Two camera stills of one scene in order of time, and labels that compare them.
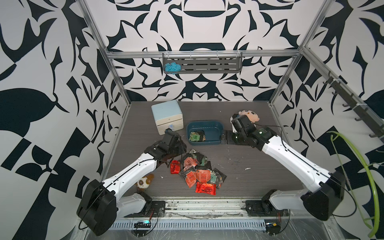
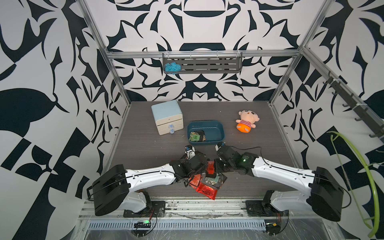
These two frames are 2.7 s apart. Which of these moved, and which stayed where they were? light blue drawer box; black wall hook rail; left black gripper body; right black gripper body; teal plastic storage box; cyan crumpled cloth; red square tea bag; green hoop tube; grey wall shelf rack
Moved: red square tea bag; right black gripper body; left black gripper body
Stayed: black wall hook rail; cyan crumpled cloth; green hoop tube; teal plastic storage box; grey wall shelf rack; light blue drawer box
